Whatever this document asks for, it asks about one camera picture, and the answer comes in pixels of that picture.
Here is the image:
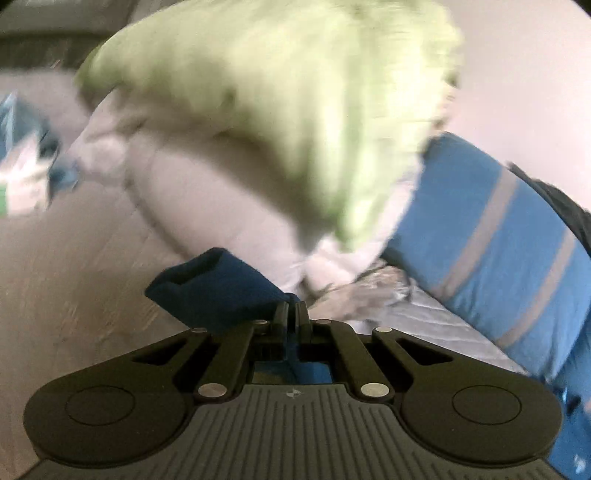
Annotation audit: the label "dark blue sweatshirt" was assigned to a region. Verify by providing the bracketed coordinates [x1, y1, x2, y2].
[144, 247, 334, 386]

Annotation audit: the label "grey quilted bedspread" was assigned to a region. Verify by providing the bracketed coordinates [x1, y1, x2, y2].
[0, 184, 530, 480]

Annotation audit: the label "left blue striped pillow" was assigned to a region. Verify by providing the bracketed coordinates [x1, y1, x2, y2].
[384, 134, 590, 380]

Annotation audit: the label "dark garment behind pillows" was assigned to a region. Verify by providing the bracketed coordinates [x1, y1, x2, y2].
[509, 164, 591, 256]

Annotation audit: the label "cluttered items beside bed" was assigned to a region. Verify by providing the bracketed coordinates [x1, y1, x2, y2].
[1, 92, 79, 218]

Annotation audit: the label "white and green duvet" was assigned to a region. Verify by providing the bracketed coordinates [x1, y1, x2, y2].
[72, 1, 462, 292]

